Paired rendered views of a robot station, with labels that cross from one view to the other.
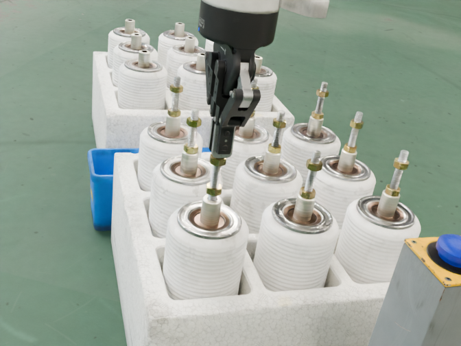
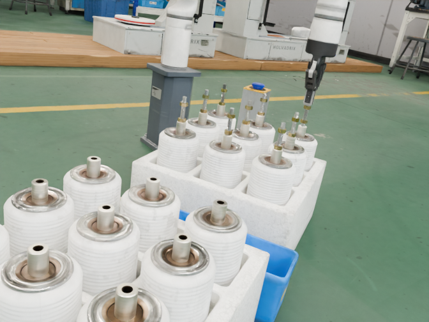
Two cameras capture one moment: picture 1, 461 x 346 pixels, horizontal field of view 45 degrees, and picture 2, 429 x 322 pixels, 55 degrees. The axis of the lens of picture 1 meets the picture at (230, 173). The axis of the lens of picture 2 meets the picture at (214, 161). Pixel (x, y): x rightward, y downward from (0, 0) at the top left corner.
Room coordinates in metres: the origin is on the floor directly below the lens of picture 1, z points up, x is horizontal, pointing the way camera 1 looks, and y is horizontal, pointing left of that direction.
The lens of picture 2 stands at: (1.48, 0.55, 0.57)
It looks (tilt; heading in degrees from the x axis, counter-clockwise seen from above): 22 degrees down; 221
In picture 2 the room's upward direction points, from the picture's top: 9 degrees clockwise
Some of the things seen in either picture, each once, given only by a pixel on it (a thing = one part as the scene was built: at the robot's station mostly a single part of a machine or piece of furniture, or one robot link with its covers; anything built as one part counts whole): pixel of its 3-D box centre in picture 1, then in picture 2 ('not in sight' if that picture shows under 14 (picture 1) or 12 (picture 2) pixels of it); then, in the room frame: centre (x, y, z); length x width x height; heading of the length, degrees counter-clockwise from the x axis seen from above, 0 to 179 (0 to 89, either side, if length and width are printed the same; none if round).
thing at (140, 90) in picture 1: (140, 108); (209, 268); (1.05, 0.20, 0.16); 0.10 x 0.10 x 0.18
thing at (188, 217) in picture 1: (209, 220); (300, 136); (0.54, 0.02, 0.25); 0.08 x 0.08 x 0.01
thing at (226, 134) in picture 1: (228, 134); not in sight; (0.52, 0.01, 0.37); 0.03 x 0.01 x 0.05; 20
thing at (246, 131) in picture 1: (246, 125); (226, 141); (0.80, -0.01, 0.26); 0.02 x 0.02 x 0.03
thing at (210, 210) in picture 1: (210, 211); (301, 131); (0.54, 0.02, 0.26); 0.02 x 0.02 x 0.03
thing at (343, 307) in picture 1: (252, 261); (233, 191); (0.69, -0.05, 0.09); 0.39 x 0.39 x 0.18; 20
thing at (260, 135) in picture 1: (245, 133); (225, 147); (0.80, -0.01, 0.25); 0.08 x 0.08 x 0.01
